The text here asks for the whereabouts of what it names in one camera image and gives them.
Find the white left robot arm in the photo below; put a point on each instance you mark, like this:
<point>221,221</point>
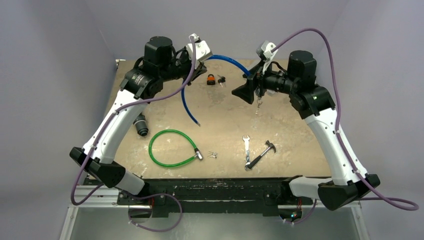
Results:
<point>159,64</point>

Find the silver green lock keys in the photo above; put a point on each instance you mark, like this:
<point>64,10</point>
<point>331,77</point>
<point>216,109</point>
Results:
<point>212,154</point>

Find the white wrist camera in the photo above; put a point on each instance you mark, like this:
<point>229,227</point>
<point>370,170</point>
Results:
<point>201,49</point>
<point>266,54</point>

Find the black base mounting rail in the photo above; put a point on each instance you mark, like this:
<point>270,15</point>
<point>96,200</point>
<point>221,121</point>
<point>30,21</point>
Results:
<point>261,195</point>

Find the silver open-end wrench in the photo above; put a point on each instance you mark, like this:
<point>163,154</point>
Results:
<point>246,140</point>

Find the green cable lock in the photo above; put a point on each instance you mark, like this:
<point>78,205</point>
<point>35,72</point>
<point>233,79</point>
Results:
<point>171,151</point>

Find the blue cable lock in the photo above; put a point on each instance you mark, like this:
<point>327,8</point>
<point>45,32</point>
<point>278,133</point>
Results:
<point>213,57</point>

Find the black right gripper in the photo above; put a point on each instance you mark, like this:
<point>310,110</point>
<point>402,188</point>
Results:
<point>255,84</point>

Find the aluminium frame rail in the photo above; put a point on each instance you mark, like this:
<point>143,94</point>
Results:
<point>101,218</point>

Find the black head keys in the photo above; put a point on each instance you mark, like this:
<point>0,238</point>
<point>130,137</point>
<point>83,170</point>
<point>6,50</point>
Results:
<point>222,81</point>

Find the small black handle hammer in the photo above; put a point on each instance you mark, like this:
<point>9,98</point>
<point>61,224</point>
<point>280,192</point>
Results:
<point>270,146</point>

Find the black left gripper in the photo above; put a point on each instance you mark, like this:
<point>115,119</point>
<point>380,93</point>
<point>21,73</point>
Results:
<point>202,69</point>

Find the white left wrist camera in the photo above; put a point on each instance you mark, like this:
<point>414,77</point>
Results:
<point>201,49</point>

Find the silver blue lock keys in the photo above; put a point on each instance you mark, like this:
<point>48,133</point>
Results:
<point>259,102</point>

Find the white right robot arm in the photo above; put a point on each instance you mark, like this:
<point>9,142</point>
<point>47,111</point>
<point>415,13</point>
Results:
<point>349,180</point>

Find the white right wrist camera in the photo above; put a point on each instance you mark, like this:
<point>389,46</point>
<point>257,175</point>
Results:
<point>266,54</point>

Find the orange black padlock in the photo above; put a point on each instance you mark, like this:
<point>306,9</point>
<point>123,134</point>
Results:
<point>211,80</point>

